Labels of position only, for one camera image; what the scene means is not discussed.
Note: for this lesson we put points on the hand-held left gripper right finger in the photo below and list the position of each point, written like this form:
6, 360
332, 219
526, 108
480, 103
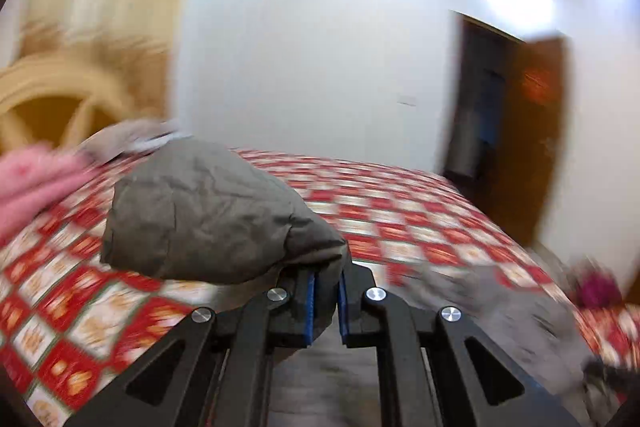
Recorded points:
343, 312

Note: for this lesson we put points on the cream gold headboard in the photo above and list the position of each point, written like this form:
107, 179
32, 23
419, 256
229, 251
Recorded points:
55, 97

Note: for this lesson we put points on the large grey garment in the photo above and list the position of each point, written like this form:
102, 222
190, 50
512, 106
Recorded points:
210, 212

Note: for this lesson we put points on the magenta cloth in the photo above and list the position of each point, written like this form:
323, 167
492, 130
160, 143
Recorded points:
597, 289

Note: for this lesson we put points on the red checkered bed blanket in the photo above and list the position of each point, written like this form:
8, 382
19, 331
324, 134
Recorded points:
410, 217

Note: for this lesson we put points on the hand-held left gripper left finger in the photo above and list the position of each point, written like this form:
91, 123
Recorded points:
310, 307

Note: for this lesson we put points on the pink cloth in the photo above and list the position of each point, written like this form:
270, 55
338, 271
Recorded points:
35, 187

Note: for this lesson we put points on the grey white cloth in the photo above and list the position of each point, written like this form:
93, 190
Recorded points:
130, 137

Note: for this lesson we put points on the brown wooden door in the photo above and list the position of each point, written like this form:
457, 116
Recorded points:
537, 132

